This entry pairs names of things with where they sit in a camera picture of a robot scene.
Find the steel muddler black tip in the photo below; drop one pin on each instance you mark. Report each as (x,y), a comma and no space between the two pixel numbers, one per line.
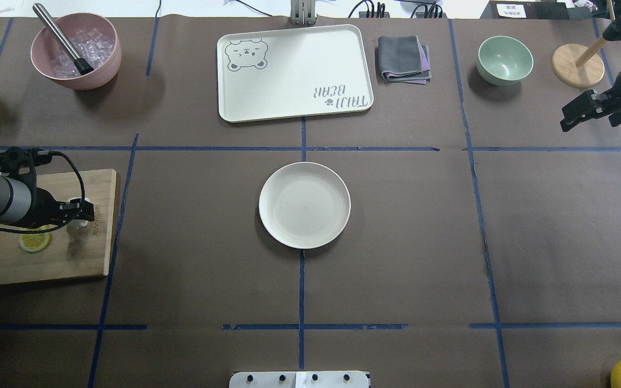
(82,66)

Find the folded grey cloth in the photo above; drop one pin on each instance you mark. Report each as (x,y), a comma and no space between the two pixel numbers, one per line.
(404,59)

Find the white camera mast with base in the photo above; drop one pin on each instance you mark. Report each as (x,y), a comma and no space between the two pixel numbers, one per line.
(339,378)

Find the lemon slice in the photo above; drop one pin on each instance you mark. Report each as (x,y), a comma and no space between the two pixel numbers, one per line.
(37,241)

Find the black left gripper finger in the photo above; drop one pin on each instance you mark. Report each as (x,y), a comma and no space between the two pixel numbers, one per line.
(76,209)

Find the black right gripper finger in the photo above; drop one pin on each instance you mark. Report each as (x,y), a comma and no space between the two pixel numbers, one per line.
(580,121)
(585,99)

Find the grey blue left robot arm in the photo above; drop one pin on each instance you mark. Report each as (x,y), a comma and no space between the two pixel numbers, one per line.
(78,250)

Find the aluminium frame post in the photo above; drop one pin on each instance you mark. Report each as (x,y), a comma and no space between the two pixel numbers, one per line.
(303,12)

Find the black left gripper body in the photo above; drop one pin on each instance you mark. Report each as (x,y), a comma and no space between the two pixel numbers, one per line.
(42,209)

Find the wooden mug tree stand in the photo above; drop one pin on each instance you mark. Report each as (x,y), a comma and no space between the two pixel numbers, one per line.
(579,66)

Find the pink bowl with ice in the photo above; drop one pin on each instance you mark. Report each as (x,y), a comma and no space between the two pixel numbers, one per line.
(95,41)

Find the green bowl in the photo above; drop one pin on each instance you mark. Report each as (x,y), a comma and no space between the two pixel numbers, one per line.
(504,61)

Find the white round plate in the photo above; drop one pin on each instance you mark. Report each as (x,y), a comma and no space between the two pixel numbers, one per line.
(304,205)

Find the white bear print tray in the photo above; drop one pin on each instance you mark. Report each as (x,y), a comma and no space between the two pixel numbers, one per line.
(278,74)

